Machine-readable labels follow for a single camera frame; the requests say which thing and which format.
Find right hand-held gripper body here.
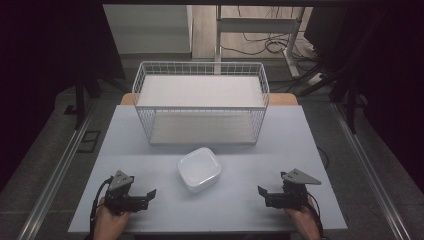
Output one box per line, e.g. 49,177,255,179
265,168,322,212

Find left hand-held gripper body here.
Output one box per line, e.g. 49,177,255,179
104,169,150,216

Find white square bowl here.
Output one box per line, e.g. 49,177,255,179
176,146,223,194

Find white wire shelf rack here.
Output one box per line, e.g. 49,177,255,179
131,60,270,146

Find person's left hand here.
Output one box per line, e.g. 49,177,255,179
93,197,132,236

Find person's right hand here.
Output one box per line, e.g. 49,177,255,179
283,195,318,234

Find dark metal stand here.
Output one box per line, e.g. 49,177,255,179
295,13,371,135
63,63,129,131

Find white power strip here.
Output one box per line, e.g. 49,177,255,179
307,72,325,86

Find white cabinet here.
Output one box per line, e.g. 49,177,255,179
102,4,194,62

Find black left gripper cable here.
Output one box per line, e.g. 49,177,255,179
89,176,115,238

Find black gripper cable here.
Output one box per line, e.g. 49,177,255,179
89,176,115,238
306,191,325,238

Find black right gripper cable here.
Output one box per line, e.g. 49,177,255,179
306,191,325,238

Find thin black floor cable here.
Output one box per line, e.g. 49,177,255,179
316,145,330,169

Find metal floor rail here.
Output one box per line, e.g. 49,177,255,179
330,101,412,240
17,99,98,240

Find black floor cables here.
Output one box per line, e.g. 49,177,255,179
220,5,318,63

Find white metal desk frame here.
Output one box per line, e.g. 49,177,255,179
214,5,306,78

